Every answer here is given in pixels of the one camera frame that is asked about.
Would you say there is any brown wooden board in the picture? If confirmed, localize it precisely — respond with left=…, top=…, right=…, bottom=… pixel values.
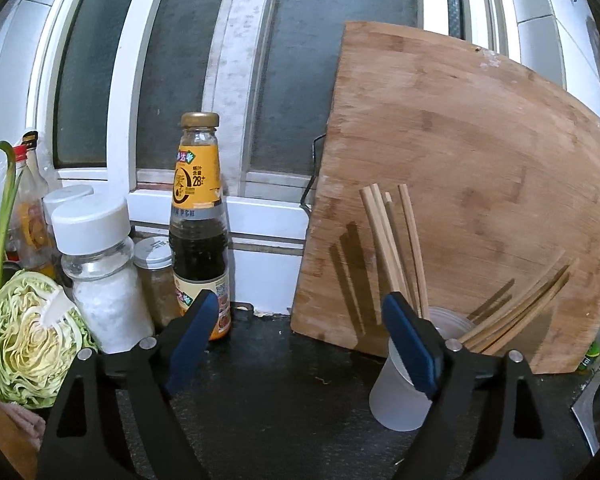
left=0, top=397, right=41, bottom=480

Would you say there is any green plastic bottle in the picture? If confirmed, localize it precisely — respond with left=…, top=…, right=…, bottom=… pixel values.
left=577, top=290, right=600, bottom=373

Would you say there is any pink raw meat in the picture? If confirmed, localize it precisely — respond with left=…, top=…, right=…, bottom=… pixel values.
left=0, top=390, right=48, bottom=448

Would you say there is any salt shaker white lid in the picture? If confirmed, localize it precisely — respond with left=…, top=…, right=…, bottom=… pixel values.
left=51, top=195, right=156, bottom=356

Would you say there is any black wire hook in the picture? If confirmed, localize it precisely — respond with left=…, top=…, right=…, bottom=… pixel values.
left=300, top=133, right=326, bottom=213

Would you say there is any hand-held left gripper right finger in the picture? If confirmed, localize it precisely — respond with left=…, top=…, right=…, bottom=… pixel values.
left=381, top=292, right=563, bottom=480

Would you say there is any halved green cabbage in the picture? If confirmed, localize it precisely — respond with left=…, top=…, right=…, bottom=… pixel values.
left=0, top=269, right=98, bottom=409

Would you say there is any oil bottle red cap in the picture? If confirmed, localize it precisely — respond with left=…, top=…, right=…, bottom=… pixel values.
left=10, top=131, right=58, bottom=281

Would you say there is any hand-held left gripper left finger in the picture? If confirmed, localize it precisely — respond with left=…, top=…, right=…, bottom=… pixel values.
left=37, top=289, right=220, bottom=480

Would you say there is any small glass jar silver lid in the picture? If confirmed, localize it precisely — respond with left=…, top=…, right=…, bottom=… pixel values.
left=132, top=236, right=181, bottom=328

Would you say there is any metal sink tray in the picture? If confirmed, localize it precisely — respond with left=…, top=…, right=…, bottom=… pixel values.
left=570, top=360, right=600, bottom=456

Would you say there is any dark sauce bottle yellow label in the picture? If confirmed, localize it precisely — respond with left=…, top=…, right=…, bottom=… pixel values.
left=168, top=112, right=232, bottom=343

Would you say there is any green onion stalk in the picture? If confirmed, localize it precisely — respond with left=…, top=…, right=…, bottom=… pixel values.
left=0, top=141, right=21, bottom=306

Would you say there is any wooden cutting board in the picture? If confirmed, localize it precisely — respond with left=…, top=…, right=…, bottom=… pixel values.
left=290, top=21, right=600, bottom=376

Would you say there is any white framed window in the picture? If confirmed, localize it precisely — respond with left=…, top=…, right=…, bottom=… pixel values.
left=25, top=0, right=521, bottom=211

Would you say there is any bunch of wooden chopsticks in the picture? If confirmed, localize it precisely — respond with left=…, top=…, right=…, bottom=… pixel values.
left=358, top=183, right=581, bottom=356

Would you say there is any glass jar white lid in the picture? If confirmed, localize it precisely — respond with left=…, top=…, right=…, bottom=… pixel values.
left=42, top=185, right=95, bottom=221

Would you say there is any translucent white plastic cup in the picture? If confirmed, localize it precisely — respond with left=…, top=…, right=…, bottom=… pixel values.
left=369, top=306, right=473, bottom=432

